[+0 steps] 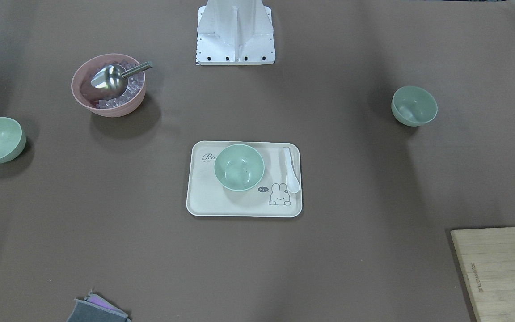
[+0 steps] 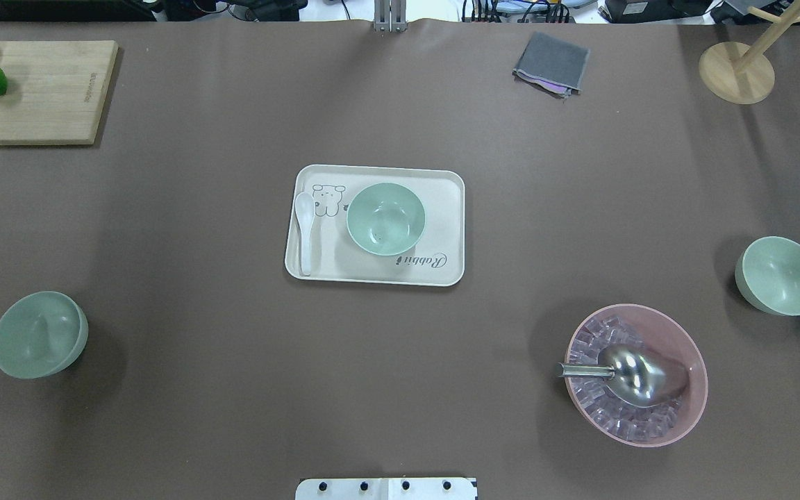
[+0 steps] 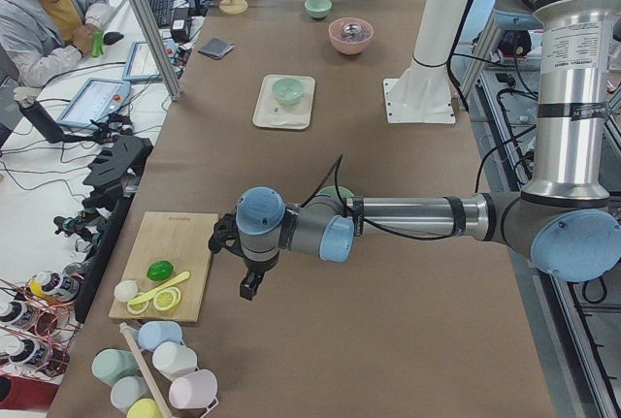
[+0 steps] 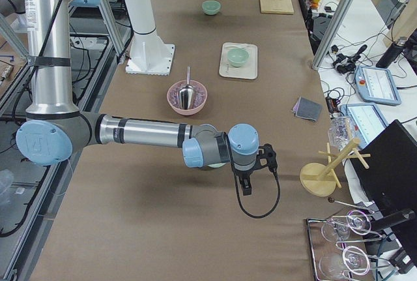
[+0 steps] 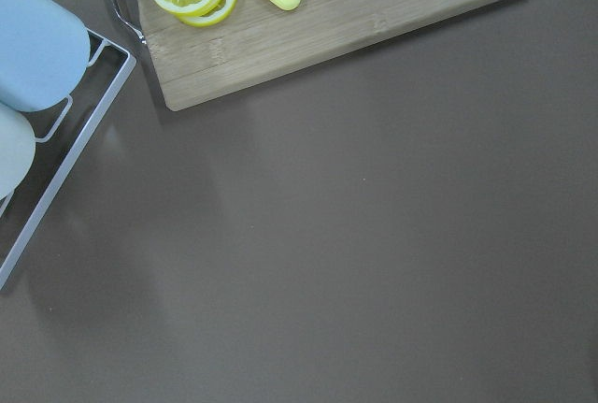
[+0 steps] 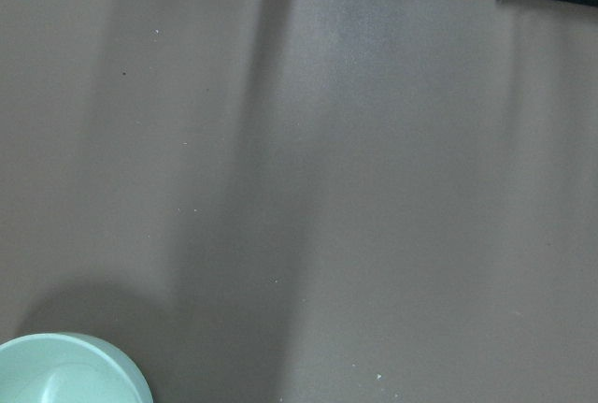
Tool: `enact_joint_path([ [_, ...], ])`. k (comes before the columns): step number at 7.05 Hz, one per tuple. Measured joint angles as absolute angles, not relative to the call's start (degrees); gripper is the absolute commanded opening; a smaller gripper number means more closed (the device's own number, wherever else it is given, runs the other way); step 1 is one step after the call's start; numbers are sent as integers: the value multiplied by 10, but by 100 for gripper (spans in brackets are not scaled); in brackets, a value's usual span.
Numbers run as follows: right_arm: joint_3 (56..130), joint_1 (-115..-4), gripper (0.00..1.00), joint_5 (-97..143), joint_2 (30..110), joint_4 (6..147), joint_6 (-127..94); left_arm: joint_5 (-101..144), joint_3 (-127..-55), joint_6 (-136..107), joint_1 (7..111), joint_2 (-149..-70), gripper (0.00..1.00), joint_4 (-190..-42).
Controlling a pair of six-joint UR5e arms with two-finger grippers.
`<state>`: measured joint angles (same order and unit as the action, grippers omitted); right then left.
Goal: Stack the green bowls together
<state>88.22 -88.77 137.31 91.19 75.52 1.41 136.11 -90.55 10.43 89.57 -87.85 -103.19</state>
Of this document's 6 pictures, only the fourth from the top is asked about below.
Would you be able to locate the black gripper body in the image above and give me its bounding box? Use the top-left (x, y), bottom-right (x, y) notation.
top-left (232, 163), bottom-right (253, 185)

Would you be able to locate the blue teach pendant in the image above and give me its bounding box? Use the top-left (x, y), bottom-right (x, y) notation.
top-left (340, 103), bottom-right (388, 149)
top-left (355, 66), bottom-right (401, 106)

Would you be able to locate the wine glass upper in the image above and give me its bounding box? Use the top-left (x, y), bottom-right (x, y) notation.
top-left (321, 209), bottom-right (371, 242)

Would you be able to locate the blue teach pendant near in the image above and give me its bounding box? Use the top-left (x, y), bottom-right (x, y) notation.
top-left (340, 103), bottom-right (388, 149)

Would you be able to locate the aluminium frame post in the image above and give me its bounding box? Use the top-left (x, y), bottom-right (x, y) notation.
top-left (311, 0), bottom-right (353, 70)

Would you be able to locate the black monitor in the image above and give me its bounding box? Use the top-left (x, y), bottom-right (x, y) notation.
top-left (351, 120), bottom-right (416, 244)

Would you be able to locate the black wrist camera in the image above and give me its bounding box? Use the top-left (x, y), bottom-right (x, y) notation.
top-left (256, 143), bottom-right (278, 174)

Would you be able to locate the wine glass lower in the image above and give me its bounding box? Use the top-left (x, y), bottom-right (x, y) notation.
top-left (319, 246), bottom-right (371, 280)

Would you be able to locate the metal ice scoop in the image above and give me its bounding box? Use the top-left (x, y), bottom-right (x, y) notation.
top-left (177, 66), bottom-right (195, 110)

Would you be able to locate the green bowl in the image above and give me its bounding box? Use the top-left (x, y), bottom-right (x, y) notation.
top-left (204, 163), bottom-right (225, 169)
top-left (201, 0), bottom-right (222, 16)
top-left (227, 48), bottom-right (249, 67)

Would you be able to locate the wooden cup tree stand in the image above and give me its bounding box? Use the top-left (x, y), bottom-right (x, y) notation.
top-left (300, 138), bottom-right (371, 197)

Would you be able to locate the wooden cutting board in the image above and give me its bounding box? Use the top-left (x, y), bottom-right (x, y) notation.
top-left (259, 0), bottom-right (294, 15)

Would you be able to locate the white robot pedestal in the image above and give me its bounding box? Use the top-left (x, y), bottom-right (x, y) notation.
top-left (124, 0), bottom-right (175, 76)

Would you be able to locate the black wine glass tray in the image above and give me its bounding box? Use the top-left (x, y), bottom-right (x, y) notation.
top-left (306, 218), bottom-right (398, 280)

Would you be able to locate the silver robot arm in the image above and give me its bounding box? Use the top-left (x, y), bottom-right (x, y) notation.
top-left (16, 0), bottom-right (259, 195)

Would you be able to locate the pink bowl with ice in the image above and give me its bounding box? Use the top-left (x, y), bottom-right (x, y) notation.
top-left (166, 80), bottom-right (209, 115)

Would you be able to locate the black water bottle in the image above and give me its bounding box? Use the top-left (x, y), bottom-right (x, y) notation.
top-left (376, 37), bottom-right (409, 68)

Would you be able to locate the black camera cable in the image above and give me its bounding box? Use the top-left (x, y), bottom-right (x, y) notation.
top-left (235, 167), bottom-right (281, 218)

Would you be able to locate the beige rabbit tray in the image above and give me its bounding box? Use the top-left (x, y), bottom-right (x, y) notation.
top-left (219, 42), bottom-right (258, 80)

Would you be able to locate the green bowl on tray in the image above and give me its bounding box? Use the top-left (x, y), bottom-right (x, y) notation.
top-left (227, 48), bottom-right (249, 67)

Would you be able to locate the blue teach pendant far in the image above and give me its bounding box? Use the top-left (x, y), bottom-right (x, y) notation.
top-left (355, 66), bottom-right (401, 106)

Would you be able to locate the clear plastic cup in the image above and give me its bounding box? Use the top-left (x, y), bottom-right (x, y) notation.
top-left (328, 117), bottom-right (356, 149)

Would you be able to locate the grey folded cloth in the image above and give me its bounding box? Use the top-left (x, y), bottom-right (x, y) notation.
top-left (292, 96), bottom-right (323, 122)

